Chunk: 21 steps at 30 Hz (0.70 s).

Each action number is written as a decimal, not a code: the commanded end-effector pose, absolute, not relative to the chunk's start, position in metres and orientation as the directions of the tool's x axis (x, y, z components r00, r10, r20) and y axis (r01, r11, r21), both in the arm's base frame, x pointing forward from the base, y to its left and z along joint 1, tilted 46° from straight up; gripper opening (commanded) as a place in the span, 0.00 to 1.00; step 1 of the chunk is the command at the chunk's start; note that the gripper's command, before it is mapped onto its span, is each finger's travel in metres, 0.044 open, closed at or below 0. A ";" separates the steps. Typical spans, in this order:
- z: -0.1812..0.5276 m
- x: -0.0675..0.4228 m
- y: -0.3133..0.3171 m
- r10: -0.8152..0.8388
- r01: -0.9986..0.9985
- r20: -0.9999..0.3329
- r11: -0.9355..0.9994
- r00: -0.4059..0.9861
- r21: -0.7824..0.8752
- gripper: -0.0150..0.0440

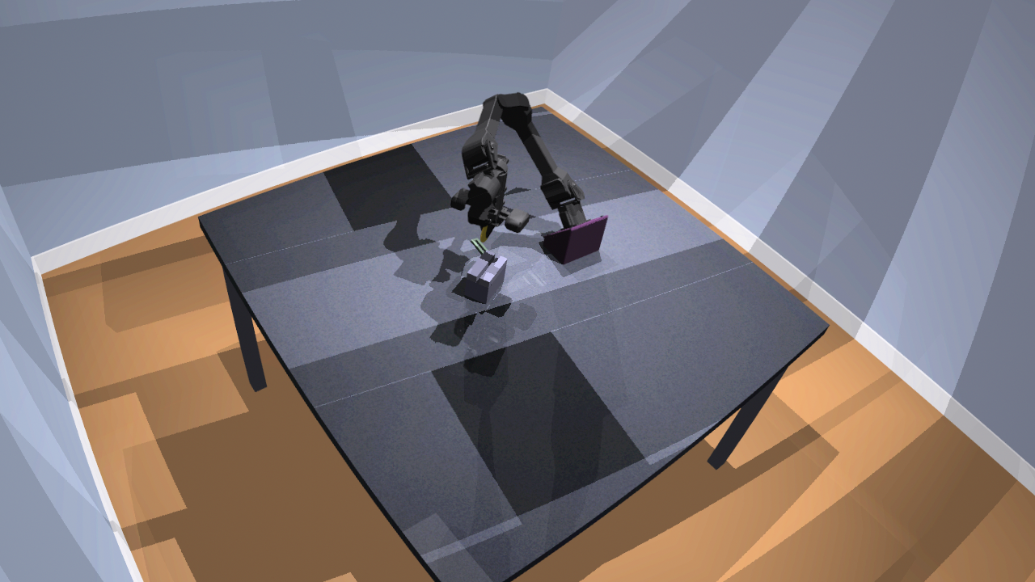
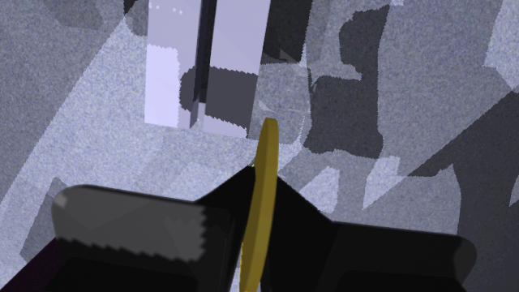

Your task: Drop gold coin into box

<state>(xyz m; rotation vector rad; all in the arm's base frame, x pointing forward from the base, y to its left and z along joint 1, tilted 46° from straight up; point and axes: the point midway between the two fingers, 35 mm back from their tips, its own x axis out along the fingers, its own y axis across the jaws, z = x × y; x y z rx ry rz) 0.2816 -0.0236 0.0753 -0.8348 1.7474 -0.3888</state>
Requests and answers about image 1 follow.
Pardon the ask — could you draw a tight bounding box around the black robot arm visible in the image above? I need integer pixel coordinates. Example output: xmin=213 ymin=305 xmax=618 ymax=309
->
xmin=462 ymin=93 xmax=591 ymax=230

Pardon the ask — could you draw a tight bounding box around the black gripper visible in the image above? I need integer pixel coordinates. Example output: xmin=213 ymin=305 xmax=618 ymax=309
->
xmin=450 ymin=186 xmax=530 ymax=238

